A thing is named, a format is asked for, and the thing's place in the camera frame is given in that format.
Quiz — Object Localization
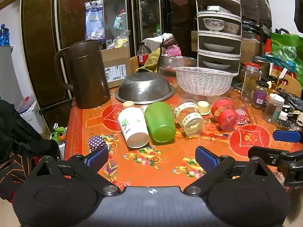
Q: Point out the olive cloth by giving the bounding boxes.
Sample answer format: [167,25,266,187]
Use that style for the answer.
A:
[135,50,164,74]

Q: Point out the blue water bottle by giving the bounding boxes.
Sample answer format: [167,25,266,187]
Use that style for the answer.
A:
[0,24,10,46]

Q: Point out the blue patterned bowl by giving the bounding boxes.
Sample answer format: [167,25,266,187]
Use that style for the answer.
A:
[203,18,225,32]

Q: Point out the white paper cup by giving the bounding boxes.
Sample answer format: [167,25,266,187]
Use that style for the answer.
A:
[117,107,150,148]

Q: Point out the glass jar white lid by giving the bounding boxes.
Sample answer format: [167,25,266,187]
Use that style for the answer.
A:
[263,93,285,124]

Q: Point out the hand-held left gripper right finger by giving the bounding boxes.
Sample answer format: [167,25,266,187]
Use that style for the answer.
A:
[183,146,273,197]

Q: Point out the glass jar purple label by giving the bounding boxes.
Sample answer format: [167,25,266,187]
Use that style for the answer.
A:
[251,80,269,109]

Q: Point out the purple polka-dot lid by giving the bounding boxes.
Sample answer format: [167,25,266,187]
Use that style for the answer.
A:
[88,135,110,153]

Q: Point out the hanging snack packet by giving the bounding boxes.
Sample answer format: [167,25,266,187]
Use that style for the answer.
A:
[85,0,106,40]

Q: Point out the cola bottle red cap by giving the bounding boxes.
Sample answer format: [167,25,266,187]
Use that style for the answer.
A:
[137,42,152,68]

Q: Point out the hanging mesh shelf rack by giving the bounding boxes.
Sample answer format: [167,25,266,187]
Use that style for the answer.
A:
[194,0,242,77]

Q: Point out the pink cloth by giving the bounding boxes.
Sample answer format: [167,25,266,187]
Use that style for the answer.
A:
[166,44,183,57]

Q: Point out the small yellow lid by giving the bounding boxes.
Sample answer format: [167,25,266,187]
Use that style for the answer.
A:
[197,101,211,115]

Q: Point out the dark wooden cabinet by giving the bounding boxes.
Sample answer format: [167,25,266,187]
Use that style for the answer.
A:
[20,0,197,114]

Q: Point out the white plate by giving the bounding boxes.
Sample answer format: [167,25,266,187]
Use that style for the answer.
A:
[202,61,232,69]
[203,43,235,52]

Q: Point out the red printed tablecloth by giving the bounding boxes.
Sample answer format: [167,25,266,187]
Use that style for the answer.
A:
[64,76,303,192]

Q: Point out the brown plastic pitcher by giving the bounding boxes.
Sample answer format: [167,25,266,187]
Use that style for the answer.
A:
[54,40,111,109]

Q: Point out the green plastic cup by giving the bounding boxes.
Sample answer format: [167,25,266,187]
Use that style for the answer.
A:
[144,102,176,143]

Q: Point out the black bag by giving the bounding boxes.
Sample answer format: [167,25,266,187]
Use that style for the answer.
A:
[239,0,273,32]

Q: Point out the green shopping bag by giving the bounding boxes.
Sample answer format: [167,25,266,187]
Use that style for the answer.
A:
[270,28,303,76]

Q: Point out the steel basin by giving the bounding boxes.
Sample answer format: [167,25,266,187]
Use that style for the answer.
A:
[158,56,198,76]

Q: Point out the black coiled cable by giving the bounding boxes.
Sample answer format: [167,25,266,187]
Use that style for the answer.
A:
[279,90,303,111]

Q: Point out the white storage box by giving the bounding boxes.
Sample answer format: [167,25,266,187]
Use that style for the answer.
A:
[20,96,45,135]

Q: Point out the pale ceramic bowl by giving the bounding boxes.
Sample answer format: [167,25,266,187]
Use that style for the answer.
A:
[224,22,241,34]

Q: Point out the dark clothing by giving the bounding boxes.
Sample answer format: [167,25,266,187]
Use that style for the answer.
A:
[0,99,61,201]

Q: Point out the steel mug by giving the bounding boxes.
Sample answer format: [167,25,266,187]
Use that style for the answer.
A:
[252,56,271,78]

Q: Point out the white plastic basket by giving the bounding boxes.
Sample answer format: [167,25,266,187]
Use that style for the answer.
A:
[175,67,233,96]

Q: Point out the green toy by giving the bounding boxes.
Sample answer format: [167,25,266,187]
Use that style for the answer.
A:
[50,126,68,145]

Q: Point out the glass jar red lid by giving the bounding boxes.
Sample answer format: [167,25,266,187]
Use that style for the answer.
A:
[241,63,261,103]

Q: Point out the cardboard box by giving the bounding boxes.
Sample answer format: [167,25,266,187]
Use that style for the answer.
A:
[101,46,132,89]

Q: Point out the clear glass jar lying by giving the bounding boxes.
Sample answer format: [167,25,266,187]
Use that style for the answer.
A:
[175,101,204,137]

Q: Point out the yellow packet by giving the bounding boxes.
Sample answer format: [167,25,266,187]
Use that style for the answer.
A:
[111,37,129,50]

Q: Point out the steel colander bowl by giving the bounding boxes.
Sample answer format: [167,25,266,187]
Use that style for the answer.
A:
[115,72,175,105]

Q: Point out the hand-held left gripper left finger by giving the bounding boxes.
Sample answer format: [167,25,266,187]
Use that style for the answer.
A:
[31,145,121,197]

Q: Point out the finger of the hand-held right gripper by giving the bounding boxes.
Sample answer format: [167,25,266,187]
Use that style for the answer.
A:
[273,130,303,144]
[248,146,303,187]

